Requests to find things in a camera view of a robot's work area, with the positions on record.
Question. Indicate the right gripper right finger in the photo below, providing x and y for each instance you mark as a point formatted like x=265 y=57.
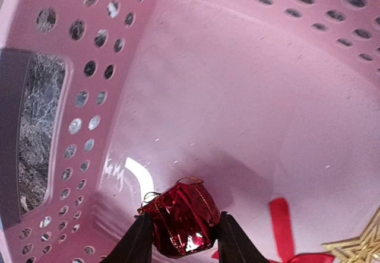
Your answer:
x=234 y=246

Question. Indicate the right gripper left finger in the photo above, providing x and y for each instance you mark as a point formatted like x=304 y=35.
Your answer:
x=136 y=244

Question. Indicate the red foil gift box ornament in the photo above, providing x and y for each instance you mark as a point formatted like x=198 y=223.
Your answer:
x=184 y=218

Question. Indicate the pink plastic basket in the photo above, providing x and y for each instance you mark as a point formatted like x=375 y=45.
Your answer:
x=104 y=101

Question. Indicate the red ribbon bow ornament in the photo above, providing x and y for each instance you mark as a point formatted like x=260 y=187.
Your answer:
x=282 y=230

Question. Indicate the gold star ornament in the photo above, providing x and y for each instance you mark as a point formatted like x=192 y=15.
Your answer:
x=363 y=248

